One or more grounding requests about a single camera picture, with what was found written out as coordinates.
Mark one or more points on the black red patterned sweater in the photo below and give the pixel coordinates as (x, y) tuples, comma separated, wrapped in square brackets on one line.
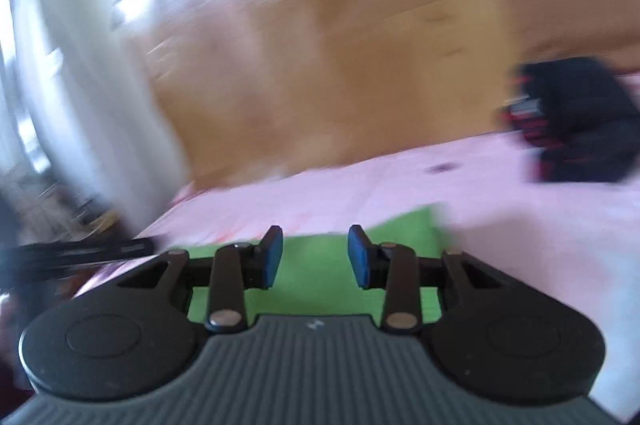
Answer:
[(580, 125)]

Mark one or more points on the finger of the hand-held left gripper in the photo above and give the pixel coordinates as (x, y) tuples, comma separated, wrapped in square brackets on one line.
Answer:
[(85, 252)]

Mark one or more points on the brown perforated cushion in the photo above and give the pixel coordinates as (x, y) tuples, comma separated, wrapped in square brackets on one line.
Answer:
[(565, 10)]

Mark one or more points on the wooden headboard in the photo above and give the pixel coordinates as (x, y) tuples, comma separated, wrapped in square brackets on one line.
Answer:
[(310, 45)]

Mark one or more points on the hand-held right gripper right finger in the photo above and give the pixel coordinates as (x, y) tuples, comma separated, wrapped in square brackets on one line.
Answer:
[(359, 257)]

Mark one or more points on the green striped navy sweater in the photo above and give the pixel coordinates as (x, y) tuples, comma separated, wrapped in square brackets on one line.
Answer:
[(315, 265)]

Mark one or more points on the pink printed bed sheet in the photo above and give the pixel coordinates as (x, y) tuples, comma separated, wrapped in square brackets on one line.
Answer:
[(500, 215)]

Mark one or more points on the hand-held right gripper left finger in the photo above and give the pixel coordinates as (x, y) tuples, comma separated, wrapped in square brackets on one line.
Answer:
[(272, 257)]

